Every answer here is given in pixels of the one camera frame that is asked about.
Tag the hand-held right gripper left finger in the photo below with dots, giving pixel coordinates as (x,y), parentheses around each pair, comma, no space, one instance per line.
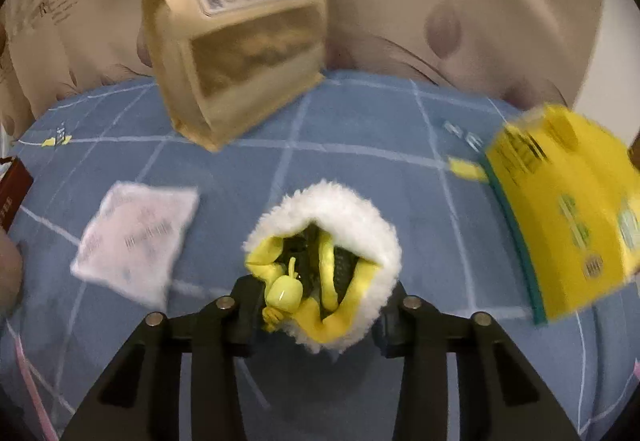
(245,316)

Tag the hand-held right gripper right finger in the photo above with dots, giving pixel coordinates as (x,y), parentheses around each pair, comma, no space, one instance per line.
(395,326)

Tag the white fluffy yellow pouch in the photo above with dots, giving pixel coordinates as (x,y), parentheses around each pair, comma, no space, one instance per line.
(345,216)

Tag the red tin box gold inside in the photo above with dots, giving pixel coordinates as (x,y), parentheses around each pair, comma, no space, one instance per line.
(12,193)

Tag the white sachet packet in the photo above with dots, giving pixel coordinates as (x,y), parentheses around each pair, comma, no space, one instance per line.
(135,241)

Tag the blue checked tablecloth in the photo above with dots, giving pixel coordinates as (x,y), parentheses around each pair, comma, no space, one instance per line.
(350,136)

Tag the yellow tissue pack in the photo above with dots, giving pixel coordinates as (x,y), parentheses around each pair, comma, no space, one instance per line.
(560,201)

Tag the brown paper pouch bag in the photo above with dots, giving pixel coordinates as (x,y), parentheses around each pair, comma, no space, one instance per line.
(240,71)

